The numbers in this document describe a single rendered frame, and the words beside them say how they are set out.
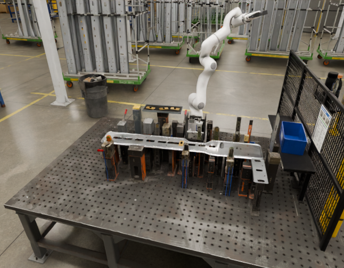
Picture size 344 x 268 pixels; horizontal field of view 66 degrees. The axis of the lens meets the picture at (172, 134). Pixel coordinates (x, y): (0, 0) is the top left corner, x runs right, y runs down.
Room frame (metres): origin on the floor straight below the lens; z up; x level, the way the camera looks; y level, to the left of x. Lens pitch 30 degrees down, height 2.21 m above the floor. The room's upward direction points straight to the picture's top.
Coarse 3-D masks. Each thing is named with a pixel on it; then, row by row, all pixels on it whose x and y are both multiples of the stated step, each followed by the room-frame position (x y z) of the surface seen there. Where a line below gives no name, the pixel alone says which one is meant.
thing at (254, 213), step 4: (260, 180) 1.44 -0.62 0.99; (256, 184) 1.43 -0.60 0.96; (260, 184) 1.40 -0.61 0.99; (264, 184) 1.40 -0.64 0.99; (256, 188) 1.40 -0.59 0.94; (260, 188) 1.40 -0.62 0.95; (256, 192) 1.41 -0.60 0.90; (260, 192) 1.40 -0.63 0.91; (256, 196) 1.41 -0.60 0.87; (260, 196) 1.40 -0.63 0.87; (256, 200) 1.40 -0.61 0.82; (252, 204) 1.43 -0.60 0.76; (256, 204) 1.42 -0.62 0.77; (252, 208) 1.41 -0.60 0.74; (256, 208) 1.40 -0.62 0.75; (252, 212) 1.40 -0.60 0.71; (256, 212) 1.40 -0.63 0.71; (256, 216) 1.37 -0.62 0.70
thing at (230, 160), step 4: (228, 160) 1.60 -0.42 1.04; (232, 160) 1.60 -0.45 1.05; (228, 164) 1.59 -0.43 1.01; (232, 164) 1.59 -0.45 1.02; (228, 168) 1.59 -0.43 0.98; (232, 168) 1.59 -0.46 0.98; (228, 172) 1.59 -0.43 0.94; (232, 172) 1.58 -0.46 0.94; (228, 176) 1.60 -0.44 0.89; (224, 180) 1.64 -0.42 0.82; (228, 180) 1.60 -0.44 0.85; (224, 184) 1.62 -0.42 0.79; (228, 184) 1.59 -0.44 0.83; (224, 188) 1.60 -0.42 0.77; (228, 188) 1.59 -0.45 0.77; (224, 192) 1.60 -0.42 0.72; (228, 192) 1.59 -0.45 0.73
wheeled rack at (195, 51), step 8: (192, 0) 8.46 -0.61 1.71; (192, 32) 8.06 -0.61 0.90; (200, 32) 8.00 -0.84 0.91; (208, 32) 7.95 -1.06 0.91; (224, 40) 9.64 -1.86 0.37; (192, 48) 8.05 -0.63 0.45; (200, 48) 8.65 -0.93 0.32; (216, 48) 8.64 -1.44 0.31; (192, 56) 8.04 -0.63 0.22; (216, 56) 7.85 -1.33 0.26
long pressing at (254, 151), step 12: (108, 132) 2.11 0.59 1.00; (120, 132) 2.10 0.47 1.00; (120, 144) 1.91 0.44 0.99; (132, 144) 1.91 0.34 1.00; (144, 144) 1.90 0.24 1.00; (156, 144) 1.90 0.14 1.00; (168, 144) 1.90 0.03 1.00; (204, 144) 1.90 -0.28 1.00; (216, 144) 1.89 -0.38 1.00; (228, 144) 1.89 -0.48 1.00; (240, 144) 1.89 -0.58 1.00; (252, 144) 1.89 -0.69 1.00; (240, 156) 1.72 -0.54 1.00; (252, 156) 1.71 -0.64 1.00
